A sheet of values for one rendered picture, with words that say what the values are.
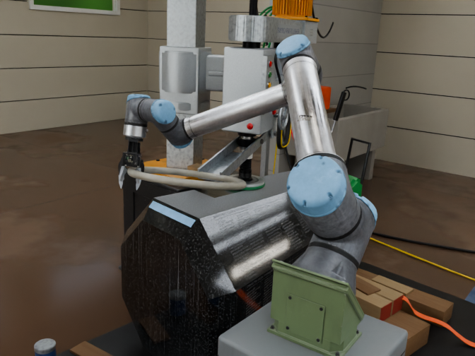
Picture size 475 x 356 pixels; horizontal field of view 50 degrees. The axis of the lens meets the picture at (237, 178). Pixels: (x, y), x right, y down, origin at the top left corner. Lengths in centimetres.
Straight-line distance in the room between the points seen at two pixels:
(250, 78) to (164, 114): 71
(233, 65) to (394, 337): 153
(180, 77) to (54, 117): 605
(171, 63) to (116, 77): 659
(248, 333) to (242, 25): 152
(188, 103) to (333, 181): 204
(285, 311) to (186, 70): 202
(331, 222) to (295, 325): 30
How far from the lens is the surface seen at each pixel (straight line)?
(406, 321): 309
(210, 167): 241
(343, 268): 138
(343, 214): 131
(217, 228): 224
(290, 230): 252
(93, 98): 946
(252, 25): 248
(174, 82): 317
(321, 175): 128
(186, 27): 321
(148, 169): 223
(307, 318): 139
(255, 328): 149
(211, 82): 320
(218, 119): 193
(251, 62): 250
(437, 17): 718
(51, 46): 896
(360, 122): 568
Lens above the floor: 165
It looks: 16 degrees down
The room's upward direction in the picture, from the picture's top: 3 degrees clockwise
